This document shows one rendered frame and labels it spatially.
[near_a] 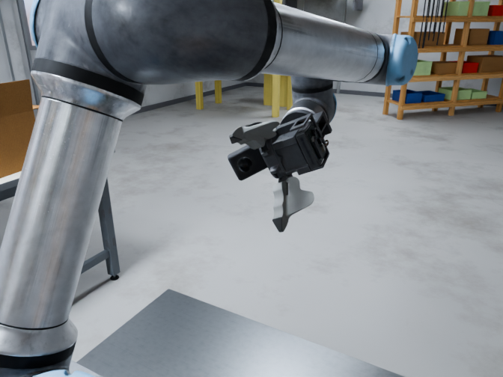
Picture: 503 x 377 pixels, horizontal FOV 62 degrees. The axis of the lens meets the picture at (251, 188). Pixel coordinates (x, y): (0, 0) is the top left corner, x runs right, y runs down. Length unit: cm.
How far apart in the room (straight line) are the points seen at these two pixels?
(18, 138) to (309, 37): 167
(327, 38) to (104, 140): 28
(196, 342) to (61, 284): 39
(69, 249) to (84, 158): 10
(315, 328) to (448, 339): 61
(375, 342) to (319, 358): 134
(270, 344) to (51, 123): 55
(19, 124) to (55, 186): 156
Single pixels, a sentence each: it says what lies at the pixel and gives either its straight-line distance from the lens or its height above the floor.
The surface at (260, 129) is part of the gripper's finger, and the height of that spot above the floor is 125.
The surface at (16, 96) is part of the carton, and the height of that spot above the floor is 109.
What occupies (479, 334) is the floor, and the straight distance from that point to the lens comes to 236.
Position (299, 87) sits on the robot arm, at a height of 127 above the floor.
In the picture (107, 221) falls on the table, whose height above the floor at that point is 38.
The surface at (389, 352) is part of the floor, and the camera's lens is 210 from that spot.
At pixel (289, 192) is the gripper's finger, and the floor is 115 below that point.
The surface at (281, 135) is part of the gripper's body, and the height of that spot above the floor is 122.
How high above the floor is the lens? 138
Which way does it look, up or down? 22 degrees down
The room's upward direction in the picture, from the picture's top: straight up
